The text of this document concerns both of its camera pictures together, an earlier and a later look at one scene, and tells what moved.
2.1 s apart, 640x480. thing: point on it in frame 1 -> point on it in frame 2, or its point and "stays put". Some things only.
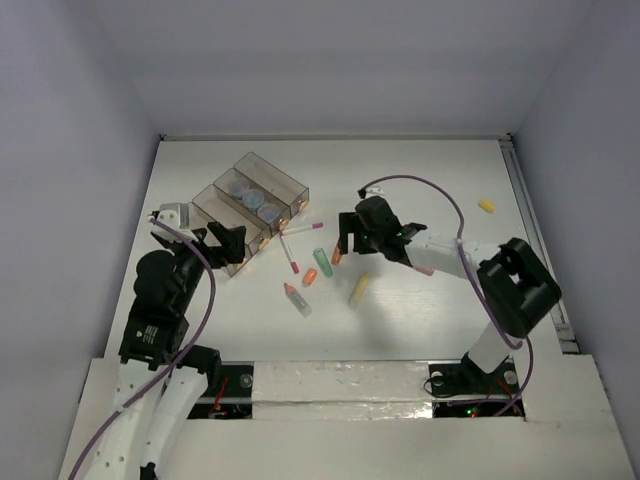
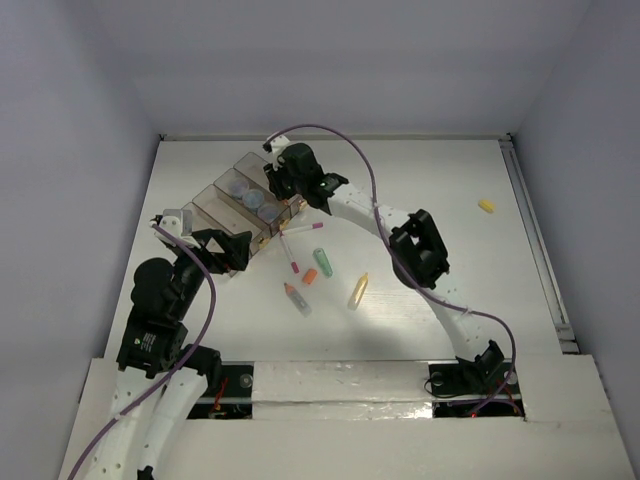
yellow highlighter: [358, 289] stays put
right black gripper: [351, 222] -> [275, 177]
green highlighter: [323, 261] stays put
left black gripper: [201, 242] stays put
